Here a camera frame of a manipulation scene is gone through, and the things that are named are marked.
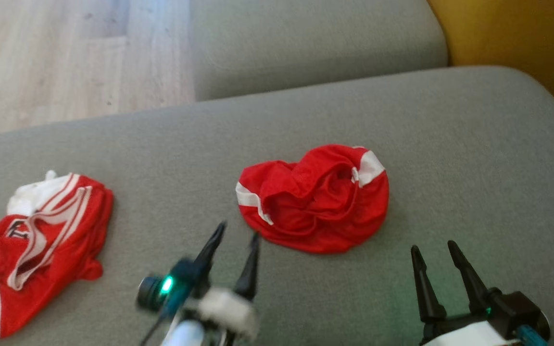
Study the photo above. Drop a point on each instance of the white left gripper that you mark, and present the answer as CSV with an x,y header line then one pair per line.
x,y
229,310

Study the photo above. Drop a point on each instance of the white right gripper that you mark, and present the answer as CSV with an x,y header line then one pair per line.
x,y
469,335

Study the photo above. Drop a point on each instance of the red shorts with white stripes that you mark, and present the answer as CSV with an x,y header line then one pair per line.
x,y
315,211

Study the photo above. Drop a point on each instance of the red and white jersey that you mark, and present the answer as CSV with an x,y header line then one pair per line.
x,y
65,230

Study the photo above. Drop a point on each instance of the yellow grey sofa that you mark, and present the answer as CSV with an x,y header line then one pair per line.
x,y
450,144

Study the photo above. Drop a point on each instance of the grey sofa seat cushion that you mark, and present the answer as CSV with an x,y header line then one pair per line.
x,y
306,43

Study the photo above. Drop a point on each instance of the wide yellow sofa backrest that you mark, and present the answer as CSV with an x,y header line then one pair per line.
x,y
508,29

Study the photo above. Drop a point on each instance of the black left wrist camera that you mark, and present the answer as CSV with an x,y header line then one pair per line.
x,y
186,274

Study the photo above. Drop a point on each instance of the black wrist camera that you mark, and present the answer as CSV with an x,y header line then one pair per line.
x,y
515,307
186,274

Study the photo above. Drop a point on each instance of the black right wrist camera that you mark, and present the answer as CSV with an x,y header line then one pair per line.
x,y
515,307

